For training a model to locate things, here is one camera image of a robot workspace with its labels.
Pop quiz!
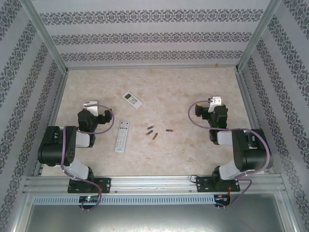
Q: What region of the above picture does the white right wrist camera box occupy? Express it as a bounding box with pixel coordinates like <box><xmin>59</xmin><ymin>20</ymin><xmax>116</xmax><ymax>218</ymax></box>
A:
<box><xmin>209</xmin><ymin>96</ymin><xmax>223</xmax><ymax>112</ymax></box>

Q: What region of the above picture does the aluminium back rail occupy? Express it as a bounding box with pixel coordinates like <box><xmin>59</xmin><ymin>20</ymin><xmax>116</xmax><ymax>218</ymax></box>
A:
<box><xmin>65</xmin><ymin>65</ymin><xmax>239</xmax><ymax>71</ymax></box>

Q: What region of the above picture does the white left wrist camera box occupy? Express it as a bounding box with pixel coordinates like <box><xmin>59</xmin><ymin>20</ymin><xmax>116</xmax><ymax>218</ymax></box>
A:
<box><xmin>83</xmin><ymin>101</ymin><xmax>99</xmax><ymax>116</ymax></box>

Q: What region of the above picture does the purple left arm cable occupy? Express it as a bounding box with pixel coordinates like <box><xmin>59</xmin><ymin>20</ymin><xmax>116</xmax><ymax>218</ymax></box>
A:
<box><xmin>60</xmin><ymin>102</ymin><xmax>115</xmax><ymax>212</ymax></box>

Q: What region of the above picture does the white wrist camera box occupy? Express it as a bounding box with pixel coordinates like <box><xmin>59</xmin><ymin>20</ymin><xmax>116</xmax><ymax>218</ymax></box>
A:
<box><xmin>83</xmin><ymin>101</ymin><xmax>99</xmax><ymax>116</ymax></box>
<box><xmin>209</xmin><ymin>96</ymin><xmax>223</xmax><ymax>112</ymax></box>

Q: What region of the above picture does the grey slotted cable duct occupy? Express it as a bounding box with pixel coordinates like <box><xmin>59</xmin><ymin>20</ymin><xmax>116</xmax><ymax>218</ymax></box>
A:
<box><xmin>32</xmin><ymin>194</ymin><xmax>215</xmax><ymax>205</ymax></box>

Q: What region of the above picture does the aluminium side rail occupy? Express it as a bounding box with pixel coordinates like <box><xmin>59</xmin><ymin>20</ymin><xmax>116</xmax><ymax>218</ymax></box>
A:
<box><xmin>235</xmin><ymin>69</ymin><xmax>275</xmax><ymax>174</ymax></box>
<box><xmin>33</xmin><ymin>71</ymin><xmax>70</xmax><ymax>178</ymax></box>

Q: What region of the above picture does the grey metal sheet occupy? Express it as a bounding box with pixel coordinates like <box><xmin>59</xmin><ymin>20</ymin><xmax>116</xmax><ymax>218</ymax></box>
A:
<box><xmin>23</xmin><ymin>203</ymin><xmax>296</xmax><ymax>232</ymax></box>

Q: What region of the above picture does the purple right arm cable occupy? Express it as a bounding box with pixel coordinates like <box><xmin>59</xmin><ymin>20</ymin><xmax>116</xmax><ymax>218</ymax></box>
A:
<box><xmin>188</xmin><ymin>100</ymin><xmax>271</xmax><ymax>210</ymax></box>

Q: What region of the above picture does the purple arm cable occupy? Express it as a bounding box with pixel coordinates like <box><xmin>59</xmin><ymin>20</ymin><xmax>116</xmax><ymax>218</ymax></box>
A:
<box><xmin>188</xmin><ymin>100</ymin><xmax>271</xmax><ymax>210</ymax></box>
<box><xmin>60</xmin><ymin>102</ymin><xmax>115</xmax><ymax>212</ymax></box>

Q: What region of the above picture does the long white remote control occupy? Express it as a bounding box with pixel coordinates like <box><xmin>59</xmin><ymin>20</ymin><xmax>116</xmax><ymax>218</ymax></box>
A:
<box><xmin>114</xmin><ymin>120</ymin><xmax>131</xmax><ymax>153</ymax></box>

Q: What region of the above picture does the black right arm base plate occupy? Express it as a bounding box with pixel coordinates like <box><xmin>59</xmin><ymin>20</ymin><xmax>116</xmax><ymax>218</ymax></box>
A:
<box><xmin>196</xmin><ymin>175</ymin><xmax>241</xmax><ymax>193</ymax></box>

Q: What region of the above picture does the aluminium frame post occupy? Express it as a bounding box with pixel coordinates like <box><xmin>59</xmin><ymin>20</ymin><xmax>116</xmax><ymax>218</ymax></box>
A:
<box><xmin>235</xmin><ymin>0</ymin><xmax>282</xmax><ymax>72</ymax></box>
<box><xmin>19</xmin><ymin>0</ymin><xmax>70</xmax><ymax>73</ymax></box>

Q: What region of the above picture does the short white remote control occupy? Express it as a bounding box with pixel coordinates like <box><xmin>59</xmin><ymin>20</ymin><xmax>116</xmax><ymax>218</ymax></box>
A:
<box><xmin>122</xmin><ymin>91</ymin><xmax>143</xmax><ymax>109</ymax></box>

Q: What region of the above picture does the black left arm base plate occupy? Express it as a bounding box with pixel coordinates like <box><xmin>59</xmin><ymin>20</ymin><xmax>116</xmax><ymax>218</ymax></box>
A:
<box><xmin>68</xmin><ymin>177</ymin><xmax>112</xmax><ymax>194</ymax></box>

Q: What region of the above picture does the aluminium mounting rail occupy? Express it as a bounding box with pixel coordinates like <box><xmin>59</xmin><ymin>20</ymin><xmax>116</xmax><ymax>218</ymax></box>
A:
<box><xmin>24</xmin><ymin>175</ymin><xmax>284</xmax><ymax>194</ymax></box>

